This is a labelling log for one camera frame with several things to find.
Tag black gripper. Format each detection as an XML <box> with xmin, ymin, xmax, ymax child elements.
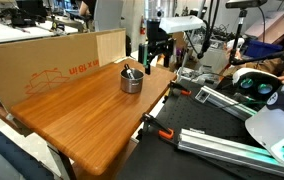
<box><xmin>137</xmin><ymin>19</ymin><xmax>177</xmax><ymax>76</ymax></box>

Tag black and silver marker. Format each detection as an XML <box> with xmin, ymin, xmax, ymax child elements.
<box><xmin>123</xmin><ymin>63</ymin><xmax>136</xmax><ymax>80</ymax></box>

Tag small steel pot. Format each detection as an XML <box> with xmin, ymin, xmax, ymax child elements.
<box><xmin>119</xmin><ymin>68</ymin><xmax>145</xmax><ymax>94</ymax></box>

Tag box of orange clutter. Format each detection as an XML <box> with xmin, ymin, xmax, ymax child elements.
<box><xmin>155</xmin><ymin>53</ymin><xmax>177</xmax><ymax>73</ymax></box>

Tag silver metal pole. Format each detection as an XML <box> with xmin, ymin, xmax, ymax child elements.
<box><xmin>181</xmin><ymin>0</ymin><xmax>207</xmax><ymax>81</ymax></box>

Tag small brown cardboard box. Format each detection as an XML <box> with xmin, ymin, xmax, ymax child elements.
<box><xmin>175</xmin><ymin>33</ymin><xmax>188</xmax><ymax>54</ymax></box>

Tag red fire extinguisher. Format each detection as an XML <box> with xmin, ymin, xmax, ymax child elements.
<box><xmin>139</xmin><ymin>14</ymin><xmax>148</xmax><ymax>36</ymax></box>

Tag light grey device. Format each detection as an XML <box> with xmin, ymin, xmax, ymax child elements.
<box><xmin>176</xmin><ymin>66</ymin><xmax>216</xmax><ymax>86</ymax></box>

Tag grey equipment box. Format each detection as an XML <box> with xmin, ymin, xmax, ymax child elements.
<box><xmin>191</xmin><ymin>43</ymin><xmax>231</xmax><ymax>73</ymax></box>

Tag black perforated breadboard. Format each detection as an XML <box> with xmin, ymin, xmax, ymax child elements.
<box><xmin>116</xmin><ymin>78</ymin><xmax>284</xmax><ymax>180</ymax></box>

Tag grey partition panel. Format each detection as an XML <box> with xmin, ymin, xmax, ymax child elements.
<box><xmin>93</xmin><ymin>0</ymin><xmax>125</xmax><ymax>33</ymax></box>

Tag white VR headset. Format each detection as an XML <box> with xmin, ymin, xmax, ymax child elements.
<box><xmin>231</xmin><ymin>67</ymin><xmax>284</xmax><ymax>101</ymax></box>

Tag person in black shirt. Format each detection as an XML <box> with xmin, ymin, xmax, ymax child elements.
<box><xmin>78</xmin><ymin>0</ymin><xmax>98</xmax><ymax>18</ymax></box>

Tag blue plastic bin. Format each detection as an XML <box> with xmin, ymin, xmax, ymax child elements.
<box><xmin>243</xmin><ymin>38</ymin><xmax>284</xmax><ymax>60</ymax></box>

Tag flat cardboard sheets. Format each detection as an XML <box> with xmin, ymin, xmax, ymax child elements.
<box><xmin>243</xmin><ymin>10</ymin><xmax>284</xmax><ymax>46</ymax></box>

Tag operator in brown jacket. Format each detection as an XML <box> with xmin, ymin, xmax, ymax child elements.
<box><xmin>225</xmin><ymin>37</ymin><xmax>284</xmax><ymax>84</ymax></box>

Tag brown cardboard panel orange print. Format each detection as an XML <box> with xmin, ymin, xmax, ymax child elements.
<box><xmin>0</xmin><ymin>28</ymin><xmax>127</xmax><ymax>113</ymax></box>

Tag dark metal table leg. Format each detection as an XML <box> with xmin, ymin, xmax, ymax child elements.
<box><xmin>46</xmin><ymin>143</ymin><xmax>78</xmax><ymax>180</ymax></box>

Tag black bench equipment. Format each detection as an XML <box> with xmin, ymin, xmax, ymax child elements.
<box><xmin>0</xmin><ymin>0</ymin><xmax>48</xmax><ymax>28</ymax></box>

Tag white lab table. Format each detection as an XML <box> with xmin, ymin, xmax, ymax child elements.
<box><xmin>0</xmin><ymin>21</ymin><xmax>80</xmax><ymax>46</ymax></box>

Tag orange handled black clamp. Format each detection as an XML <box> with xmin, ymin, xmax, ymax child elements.
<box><xmin>163</xmin><ymin>80</ymin><xmax>193</xmax><ymax>103</ymax></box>
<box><xmin>139</xmin><ymin>112</ymin><xmax>176</xmax><ymax>141</ymax></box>

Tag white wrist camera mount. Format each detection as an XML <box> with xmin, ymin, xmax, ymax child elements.
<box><xmin>158</xmin><ymin>14</ymin><xmax>205</xmax><ymax>35</ymax></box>

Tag black cable pile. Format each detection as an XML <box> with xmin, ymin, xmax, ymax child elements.
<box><xmin>208</xmin><ymin>23</ymin><xmax>236</xmax><ymax>44</ymax></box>

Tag aluminium extrusion rail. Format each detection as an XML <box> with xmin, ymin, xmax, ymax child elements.
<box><xmin>194</xmin><ymin>85</ymin><xmax>260</xmax><ymax>122</ymax></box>
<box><xmin>176</xmin><ymin>127</ymin><xmax>284</xmax><ymax>179</ymax></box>

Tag black camera on tripod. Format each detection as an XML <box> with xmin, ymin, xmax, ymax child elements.
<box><xmin>224</xmin><ymin>0</ymin><xmax>269</xmax><ymax>66</ymax></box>

